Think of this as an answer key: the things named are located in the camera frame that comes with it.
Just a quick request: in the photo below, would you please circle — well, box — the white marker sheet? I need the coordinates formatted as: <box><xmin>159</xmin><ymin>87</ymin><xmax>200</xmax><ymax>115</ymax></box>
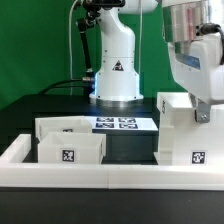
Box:
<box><xmin>86</xmin><ymin>116</ymin><xmax>158</xmax><ymax>131</ymax></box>

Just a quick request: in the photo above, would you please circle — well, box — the white drawer box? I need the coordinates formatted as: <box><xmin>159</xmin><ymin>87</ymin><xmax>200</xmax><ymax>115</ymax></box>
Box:
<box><xmin>38</xmin><ymin>132</ymin><xmax>106</xmax><ymax>164</ymax></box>
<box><xmin>35</xmin><ymin>116</ymin><xmax>92</xmax><ymax>141</ymax></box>

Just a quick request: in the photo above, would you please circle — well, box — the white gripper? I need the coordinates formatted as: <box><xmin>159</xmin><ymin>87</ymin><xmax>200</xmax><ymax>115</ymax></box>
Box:
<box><xmin>168</xmin><ymin>34</ymin><xmax>224</xmax><ymax>123</ymax></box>

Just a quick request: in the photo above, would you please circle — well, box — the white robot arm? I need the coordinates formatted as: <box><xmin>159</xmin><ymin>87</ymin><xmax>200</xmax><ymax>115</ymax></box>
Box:
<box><xmin>82</xmin><ymin>0</ymin><xmax>224</xmax><ymax>123</ymax></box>

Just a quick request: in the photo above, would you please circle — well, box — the white thin cable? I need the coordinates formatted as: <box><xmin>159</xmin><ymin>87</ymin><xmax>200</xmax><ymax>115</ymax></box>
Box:
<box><xmin>68</xmin><ymin>0</ymin><xmax>82</xmax><ymax>96</ymax></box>

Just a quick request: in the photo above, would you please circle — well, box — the white drawer cabinet frame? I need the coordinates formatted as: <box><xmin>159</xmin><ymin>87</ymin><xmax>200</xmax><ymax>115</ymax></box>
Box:
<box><xmin>154</xmin><ymin>93</ymin><xmax>224</xmax><ymax>166</ymax></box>

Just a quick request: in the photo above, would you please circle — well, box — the white border frame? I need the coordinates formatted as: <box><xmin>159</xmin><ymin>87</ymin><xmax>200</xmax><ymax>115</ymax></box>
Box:
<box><xmin>0</xmin><ymin>134</ymin><xmax>224</xmax><ymax>191</ymax></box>

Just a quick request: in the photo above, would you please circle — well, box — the white front drawer box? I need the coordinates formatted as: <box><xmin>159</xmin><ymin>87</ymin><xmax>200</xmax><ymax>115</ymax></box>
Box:
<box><xmin>38</xmin><ymin>132</ymin><xmax>106</xmax><ymax>164</ymax></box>

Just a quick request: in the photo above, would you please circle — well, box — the black cable bundle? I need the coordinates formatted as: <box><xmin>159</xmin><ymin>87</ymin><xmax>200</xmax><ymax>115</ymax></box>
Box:
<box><xmin>38</xmin><ymin>18</ymin><xmax>96</xmax><ymax>96</ymax></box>

